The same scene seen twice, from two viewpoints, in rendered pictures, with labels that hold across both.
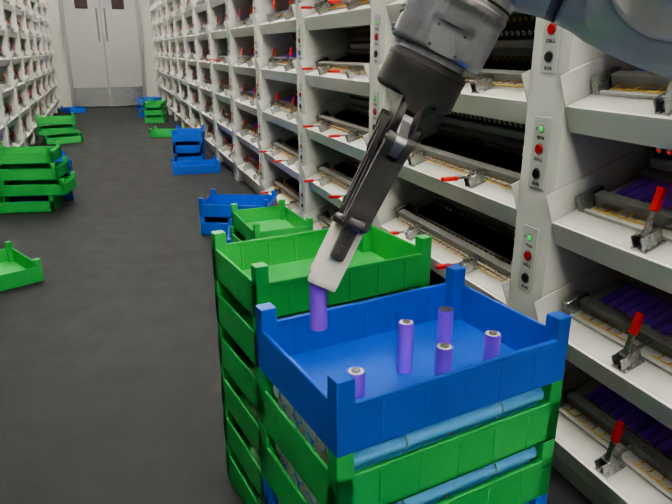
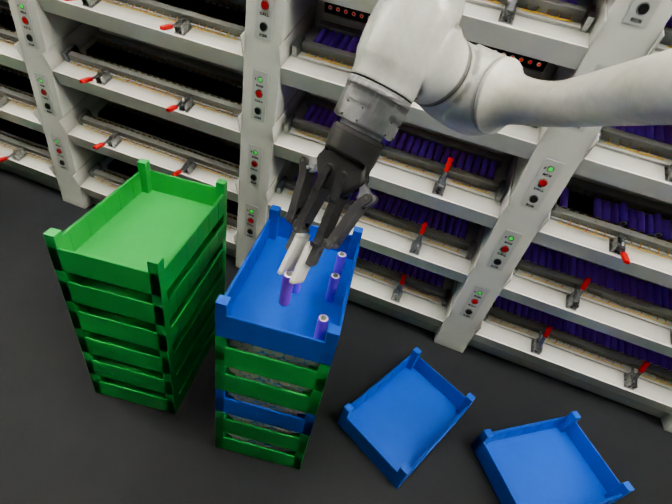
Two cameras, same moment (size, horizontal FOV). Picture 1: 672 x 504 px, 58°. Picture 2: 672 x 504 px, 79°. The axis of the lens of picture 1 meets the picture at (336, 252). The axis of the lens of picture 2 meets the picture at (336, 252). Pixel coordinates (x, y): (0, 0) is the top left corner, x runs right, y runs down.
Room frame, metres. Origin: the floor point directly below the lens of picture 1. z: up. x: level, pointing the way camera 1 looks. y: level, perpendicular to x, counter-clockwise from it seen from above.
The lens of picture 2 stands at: (0.29, 0.37, 0.97)
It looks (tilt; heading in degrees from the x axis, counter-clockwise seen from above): 39 degrees down; 300
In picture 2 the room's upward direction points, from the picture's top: 14 degrees clockwise
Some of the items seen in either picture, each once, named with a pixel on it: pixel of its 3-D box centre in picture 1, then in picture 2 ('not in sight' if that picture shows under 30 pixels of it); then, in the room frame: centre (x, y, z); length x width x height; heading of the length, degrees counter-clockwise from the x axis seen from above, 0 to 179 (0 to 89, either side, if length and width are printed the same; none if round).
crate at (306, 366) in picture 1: (408, 341); (297, 275); (0.63, -0.08, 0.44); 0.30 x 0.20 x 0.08; 119
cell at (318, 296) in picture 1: (318, 299); (286, 288); (0.57, 0.02, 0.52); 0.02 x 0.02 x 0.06
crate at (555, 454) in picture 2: not in sight; (549, 466); (0.03, -0.41, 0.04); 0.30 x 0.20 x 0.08; 55
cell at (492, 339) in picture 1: (490, 357); (339, 265); (0.60, -0.17, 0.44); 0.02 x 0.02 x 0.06
